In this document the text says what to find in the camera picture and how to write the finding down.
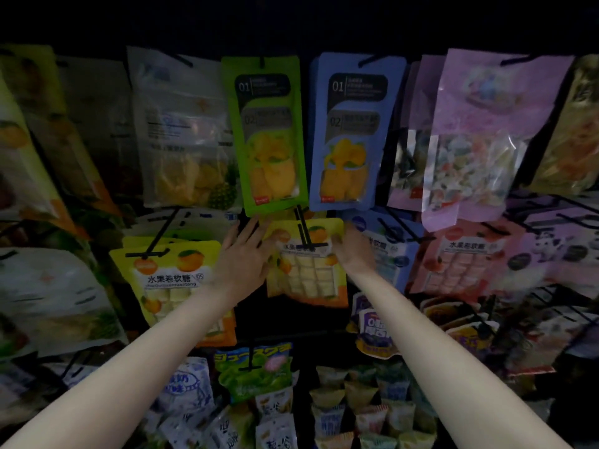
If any row of pale green pouches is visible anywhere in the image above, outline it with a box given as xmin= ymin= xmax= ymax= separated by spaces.
xmin=311 ymin=362 xmax=441 ymax=449

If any purple cow candy bag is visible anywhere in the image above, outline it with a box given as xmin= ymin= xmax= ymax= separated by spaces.
xmin=500 ymin=215 xmax=565 ymax=288

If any gold egg tart candy bag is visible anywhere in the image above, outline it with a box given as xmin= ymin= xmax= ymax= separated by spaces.
xmin=528 ymin=56 xmax=599 ymax=199

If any white dried fruit pouch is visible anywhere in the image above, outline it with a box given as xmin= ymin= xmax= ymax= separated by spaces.
xmin=0 ymin=246 xmax=129 ymax=358

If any person's right hand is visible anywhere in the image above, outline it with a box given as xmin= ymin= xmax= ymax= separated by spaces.
xmin=332 ymin=224 xmax=378 ymax=277

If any pink marshmallow packet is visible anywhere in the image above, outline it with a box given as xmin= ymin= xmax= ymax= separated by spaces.
xmin=421 ymin=48 xmax=574 ymax=233

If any green dried mango packet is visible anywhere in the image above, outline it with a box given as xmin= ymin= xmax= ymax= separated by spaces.
xmin=222 ymin=56 xmax=310 ymax=218

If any person's left forearm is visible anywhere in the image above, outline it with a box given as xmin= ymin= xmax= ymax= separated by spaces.
xmin=0 ymin=285 xmax=240 ymax=449

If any person's right forearm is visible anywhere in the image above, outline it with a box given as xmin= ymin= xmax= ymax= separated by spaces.
xmin=351 ymin=266 xmax=572 ymax=449

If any blue yellow curvy snack bag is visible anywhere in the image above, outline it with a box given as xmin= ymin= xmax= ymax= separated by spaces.
xmin=348 ymin=292 xmax=401 ymax=361
xmin=421 ymin=294 xmax=499 ymax=358

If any person's left hand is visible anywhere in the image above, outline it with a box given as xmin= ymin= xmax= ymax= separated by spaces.
xmin=208 ymin=220 xmax=273 ymax=305

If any yellow orange-cube snack bag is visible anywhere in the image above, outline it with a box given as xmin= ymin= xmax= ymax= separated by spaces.
xmin=110 ymin=236 xmax=237 ymax=349
xmin=0 ymin=46 xmax=123 ymax=241
xmin=265 ymin=218 xmax=350 ymax=309

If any row of white blue pouches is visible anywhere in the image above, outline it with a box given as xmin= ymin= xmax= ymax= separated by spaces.
xmin=139 ymin=355 xmax=301 ymax=449

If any blue dried mango packet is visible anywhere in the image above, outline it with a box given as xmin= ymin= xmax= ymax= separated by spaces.
xmin=309 ymin=53 xmax=408 ymax=213

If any red sliced snack bag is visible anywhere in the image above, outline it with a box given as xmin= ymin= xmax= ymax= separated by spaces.
xmin=410 ymin=218 xmax=513 ymax=302

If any blue fruit roll candy packet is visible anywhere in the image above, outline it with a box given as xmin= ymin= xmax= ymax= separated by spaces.
xmin=341 ymin=208 xmax=428 ymax=297

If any clear dark-fruit snack bag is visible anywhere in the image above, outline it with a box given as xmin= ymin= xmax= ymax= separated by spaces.
xmin=56 ymin=56 xmax=142 ymax=204

